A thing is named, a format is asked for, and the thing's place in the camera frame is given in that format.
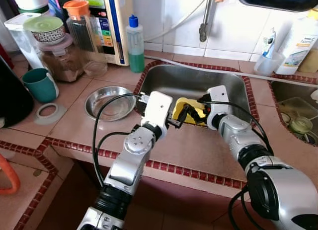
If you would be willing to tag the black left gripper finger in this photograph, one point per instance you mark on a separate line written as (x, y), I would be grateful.
(185, 114)

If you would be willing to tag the yellow plastic bowl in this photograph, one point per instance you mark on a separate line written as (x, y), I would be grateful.
(181, 102)

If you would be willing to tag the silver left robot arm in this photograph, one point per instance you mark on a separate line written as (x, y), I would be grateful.
(124, 170)

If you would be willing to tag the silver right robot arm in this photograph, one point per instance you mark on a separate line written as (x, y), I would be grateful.
(283, 190)

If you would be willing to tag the white pipe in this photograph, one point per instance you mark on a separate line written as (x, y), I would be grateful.
(198, 65)

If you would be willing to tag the steel sink basin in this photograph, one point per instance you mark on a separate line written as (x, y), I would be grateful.
(278, 91)
(169, 81)

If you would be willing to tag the round steel dish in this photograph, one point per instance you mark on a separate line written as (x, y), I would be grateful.
(107, 108)

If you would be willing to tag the green liquid bottle blue cap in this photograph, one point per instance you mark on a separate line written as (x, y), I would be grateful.
(135, 61)

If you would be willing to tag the clear plastic cup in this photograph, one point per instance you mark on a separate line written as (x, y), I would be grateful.
(268, 66)

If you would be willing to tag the small clear glass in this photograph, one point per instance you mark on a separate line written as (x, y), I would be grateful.
(97, 68)

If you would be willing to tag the square glass container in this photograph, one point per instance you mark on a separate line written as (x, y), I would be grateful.
(298, 106)

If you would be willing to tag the small glass jar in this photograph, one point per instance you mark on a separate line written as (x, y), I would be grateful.
(301, 125)

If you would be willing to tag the cream water purifier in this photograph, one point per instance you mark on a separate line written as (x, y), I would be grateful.
(117, 31)

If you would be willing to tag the white detergent bottle yellow cap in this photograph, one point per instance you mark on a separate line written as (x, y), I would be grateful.
(298, 46)

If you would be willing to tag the white round strainer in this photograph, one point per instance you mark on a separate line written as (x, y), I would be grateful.
(314, 95)

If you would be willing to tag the brown yellow sponge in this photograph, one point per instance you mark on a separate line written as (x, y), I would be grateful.
(310, 61)

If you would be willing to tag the brown filled jar pink lid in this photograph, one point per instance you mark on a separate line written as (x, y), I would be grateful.
(62, 68)

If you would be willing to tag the teal mug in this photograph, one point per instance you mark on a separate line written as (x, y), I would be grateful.
(39, 86)

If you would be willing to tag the glass jar orange lid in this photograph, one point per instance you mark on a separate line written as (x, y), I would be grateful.
(74, 9)

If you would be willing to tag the patterned bowl green lid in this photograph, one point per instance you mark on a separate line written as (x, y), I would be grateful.
(44, 25)

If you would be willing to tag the black appliance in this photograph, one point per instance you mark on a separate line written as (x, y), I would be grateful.
(12, 101)

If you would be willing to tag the clear plastic container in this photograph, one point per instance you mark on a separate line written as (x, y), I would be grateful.
(22, 41)

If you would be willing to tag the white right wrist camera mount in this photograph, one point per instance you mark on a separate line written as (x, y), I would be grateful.
(218, 98)

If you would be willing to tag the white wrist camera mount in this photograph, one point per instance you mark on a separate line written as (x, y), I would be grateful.
(159, 108)
(218, 98)

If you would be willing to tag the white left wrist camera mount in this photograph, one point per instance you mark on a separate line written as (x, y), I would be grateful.
(159, 108)

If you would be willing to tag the grey wall tap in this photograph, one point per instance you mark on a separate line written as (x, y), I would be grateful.
(203, 21)

